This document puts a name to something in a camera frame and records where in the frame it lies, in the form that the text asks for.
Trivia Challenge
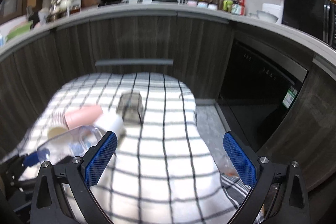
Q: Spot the clear glass cup with print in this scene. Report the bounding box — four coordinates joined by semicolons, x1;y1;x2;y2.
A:
37;125;102;164

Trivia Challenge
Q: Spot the patterned paper cup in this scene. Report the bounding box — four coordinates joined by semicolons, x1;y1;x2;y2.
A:
47;113;69;139

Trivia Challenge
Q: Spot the pink plastic cup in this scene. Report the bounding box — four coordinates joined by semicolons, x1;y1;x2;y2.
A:
65;105;103;130

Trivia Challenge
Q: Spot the white paper cup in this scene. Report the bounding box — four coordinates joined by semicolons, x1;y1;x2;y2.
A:
93;112;125;140

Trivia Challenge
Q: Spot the grey square transparent cup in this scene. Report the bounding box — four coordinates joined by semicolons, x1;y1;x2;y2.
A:
116;92;144;124

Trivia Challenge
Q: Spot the white checkered cloth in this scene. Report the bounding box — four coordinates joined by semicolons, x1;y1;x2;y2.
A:
17;73;250;223

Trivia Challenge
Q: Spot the built-in black dishwasher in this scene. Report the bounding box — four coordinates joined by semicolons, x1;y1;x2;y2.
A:
219;39;308;151

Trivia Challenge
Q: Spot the white bowl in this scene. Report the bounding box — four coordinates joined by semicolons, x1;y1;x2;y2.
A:
257;10;278;23

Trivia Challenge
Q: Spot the black microwave oven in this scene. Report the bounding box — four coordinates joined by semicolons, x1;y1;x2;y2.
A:
281;0;335;49

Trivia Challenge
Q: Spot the condiment bottles group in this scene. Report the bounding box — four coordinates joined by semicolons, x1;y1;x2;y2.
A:
218;0;245;16

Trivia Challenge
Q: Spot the grey cabinet handle bar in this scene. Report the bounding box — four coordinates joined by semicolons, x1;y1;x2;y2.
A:
95;59;174;67

